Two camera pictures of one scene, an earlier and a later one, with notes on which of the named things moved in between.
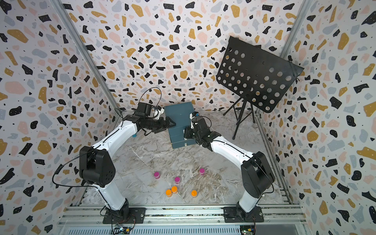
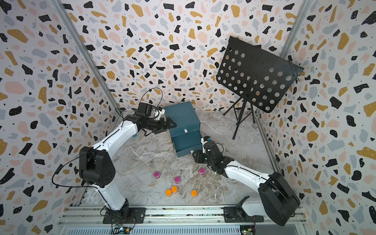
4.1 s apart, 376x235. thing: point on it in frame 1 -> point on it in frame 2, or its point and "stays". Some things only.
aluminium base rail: (183, 220) stays
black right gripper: (187, 131) -> (198, 155)
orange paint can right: (194, 193) stays
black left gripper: (162, 127) stays
